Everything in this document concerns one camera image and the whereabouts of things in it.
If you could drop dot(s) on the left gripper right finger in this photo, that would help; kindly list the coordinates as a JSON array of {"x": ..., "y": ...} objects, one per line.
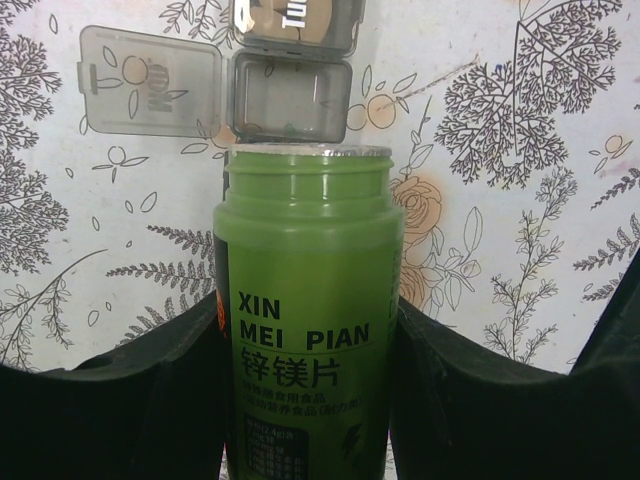
[{"x": 461, "y": 411}]

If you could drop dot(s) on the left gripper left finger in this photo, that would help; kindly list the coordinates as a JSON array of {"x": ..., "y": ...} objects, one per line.
[{"x": 149, "y": 409}]

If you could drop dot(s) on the green pill bottle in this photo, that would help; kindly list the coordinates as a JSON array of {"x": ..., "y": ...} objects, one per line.
[{"x": 308, "y": 247}]

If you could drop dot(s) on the grey weekly pill organizer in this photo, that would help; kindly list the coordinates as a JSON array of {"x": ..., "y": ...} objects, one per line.
[{"x": 265, "y": 70}]

